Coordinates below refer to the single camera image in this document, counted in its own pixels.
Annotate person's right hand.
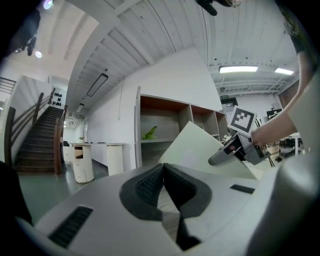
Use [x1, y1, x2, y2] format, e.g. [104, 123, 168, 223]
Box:
[250, 124, 273, 148]

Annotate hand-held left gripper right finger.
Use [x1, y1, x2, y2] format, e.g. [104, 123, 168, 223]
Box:
[163, 163, 261, 251]

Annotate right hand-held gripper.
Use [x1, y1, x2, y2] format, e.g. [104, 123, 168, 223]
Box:
[208, 104, 272, 166]

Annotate person's right forearm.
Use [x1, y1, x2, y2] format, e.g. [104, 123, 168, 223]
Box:
[264, 71, 305, 148]

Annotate white round pillar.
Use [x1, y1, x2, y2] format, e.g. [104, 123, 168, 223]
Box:
[106, 143, 125, 177]

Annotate white work desk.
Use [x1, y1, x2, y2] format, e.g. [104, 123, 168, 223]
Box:
[284, 132, 304, 156]

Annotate green leafy plant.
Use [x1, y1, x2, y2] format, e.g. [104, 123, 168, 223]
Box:
[141, 125, 159, 141]

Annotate white round drawer cabinet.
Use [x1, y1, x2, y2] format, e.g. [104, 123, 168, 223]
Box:
[72, 144, 96, 185]

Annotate black wall ornaments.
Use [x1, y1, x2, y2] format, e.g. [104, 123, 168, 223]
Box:
[49, 92, 68, 109]

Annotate person's black shirt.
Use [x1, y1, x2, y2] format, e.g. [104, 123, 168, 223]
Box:
[281, 6, 315, 56]

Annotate light green box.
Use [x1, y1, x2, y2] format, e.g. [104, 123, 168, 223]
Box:
[158, 121, 258, 181]

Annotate grey wooden desk with shelves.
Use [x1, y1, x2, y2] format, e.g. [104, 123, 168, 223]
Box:
[134, 86, 258, 181]

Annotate dark wooden staircase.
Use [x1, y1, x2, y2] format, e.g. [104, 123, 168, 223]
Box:
[4, 86, 69, 176]

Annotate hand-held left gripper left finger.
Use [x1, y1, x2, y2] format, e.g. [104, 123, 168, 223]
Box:
[34, 163, 183, 256]

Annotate white ceiling light panel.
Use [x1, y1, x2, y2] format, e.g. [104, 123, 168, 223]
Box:
[274, 67, 295, 76]
[218, 64, 259, 75]

